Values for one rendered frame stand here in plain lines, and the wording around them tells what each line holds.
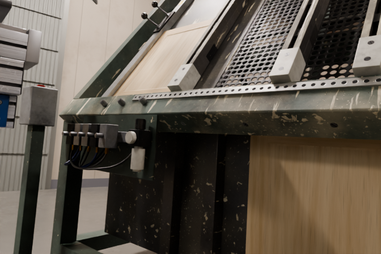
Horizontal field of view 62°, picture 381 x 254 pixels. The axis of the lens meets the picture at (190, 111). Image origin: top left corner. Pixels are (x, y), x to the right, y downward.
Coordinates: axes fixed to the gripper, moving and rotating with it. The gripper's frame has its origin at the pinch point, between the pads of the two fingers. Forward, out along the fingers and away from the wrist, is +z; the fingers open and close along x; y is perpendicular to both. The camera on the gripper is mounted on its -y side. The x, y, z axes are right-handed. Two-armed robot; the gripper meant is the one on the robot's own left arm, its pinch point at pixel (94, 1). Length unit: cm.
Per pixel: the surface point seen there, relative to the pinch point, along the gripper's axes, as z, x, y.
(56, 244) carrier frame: 105, 22, -56
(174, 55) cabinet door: 35.8, -21.4, 19.3
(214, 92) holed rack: 50, -67, -5
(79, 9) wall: -59, 295, 123
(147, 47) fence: 27.5, 4.1, 22.1
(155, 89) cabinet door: 47, -29, -2
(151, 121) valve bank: 55, -44, -17
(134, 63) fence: 33.3, 2.4, 10.1
